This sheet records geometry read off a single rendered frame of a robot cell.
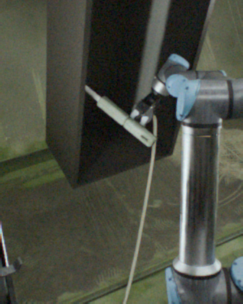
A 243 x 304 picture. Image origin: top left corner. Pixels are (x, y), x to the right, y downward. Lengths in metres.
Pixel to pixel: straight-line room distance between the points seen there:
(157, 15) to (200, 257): 1.37
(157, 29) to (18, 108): 1.14
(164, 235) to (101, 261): 0.40
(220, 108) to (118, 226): 1.62
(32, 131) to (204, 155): 2.00
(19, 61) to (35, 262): 1.29
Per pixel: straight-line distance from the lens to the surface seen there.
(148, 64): 2.76
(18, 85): 3.34
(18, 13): 3.42
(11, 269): 1.41
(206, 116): 1.46
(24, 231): 2.99
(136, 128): 2.21
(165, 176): 3.31
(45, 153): 3.38
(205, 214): 1.54
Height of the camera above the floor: 2.16
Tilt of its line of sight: 36 degrees down
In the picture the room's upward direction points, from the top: 1 degrees clockwise
